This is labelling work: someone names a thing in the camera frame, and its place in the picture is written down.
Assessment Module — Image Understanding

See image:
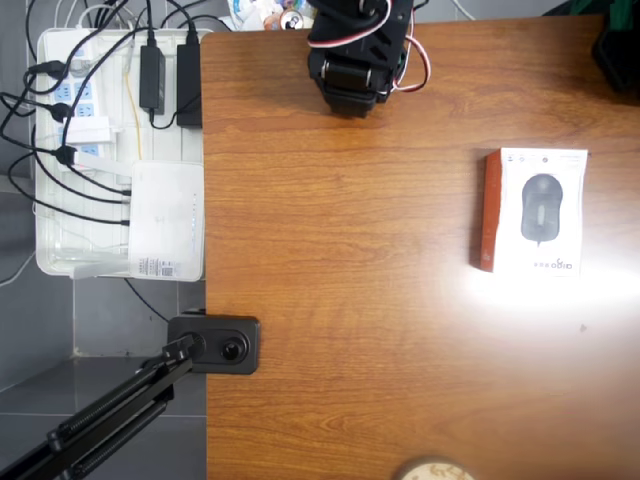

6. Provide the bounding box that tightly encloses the white router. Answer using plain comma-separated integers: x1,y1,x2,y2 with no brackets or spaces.
126,160,206,283

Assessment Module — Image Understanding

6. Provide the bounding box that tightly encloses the wide black power adapter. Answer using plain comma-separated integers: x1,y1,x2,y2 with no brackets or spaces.
175,43,204,129

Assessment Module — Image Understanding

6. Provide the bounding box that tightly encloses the black router cable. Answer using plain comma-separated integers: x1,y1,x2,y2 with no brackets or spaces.
30,119,133,227
29,149,133,197
7,152,133,206

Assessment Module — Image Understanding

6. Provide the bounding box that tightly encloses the white plug charger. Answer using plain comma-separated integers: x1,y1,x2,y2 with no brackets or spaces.
66,115,114,147

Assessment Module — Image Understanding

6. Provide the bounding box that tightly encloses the round wooden coaster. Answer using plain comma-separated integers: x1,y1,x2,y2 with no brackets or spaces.
397,454,476,480

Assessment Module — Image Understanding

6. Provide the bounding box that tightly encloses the drink can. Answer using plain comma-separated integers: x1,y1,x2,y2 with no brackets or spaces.
278,8,306,32

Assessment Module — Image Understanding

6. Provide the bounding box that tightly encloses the white plastic cable tray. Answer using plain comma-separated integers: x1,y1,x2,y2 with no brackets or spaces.
34,27,217,282

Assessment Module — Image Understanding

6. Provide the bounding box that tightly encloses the white plastic bag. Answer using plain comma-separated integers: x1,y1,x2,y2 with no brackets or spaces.
225,0,321,32

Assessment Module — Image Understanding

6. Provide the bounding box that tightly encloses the slim black power adapter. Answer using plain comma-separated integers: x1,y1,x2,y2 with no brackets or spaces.
138,44,168,116

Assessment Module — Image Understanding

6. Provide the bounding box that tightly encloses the black desk stand base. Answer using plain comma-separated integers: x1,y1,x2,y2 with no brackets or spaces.
166,309,262,375

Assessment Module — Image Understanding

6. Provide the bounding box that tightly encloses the orange white mouse box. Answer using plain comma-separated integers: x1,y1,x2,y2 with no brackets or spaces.
469,147,591,278

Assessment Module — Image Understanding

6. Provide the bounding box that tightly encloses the black perforated arm base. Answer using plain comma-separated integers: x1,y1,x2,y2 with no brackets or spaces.
591,0,640,96

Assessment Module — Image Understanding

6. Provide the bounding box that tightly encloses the yellow cable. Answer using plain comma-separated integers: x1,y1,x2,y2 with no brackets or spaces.
123,69,144,162

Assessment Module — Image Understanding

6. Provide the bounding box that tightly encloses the white power strip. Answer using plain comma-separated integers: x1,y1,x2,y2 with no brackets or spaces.
42,33,114,174

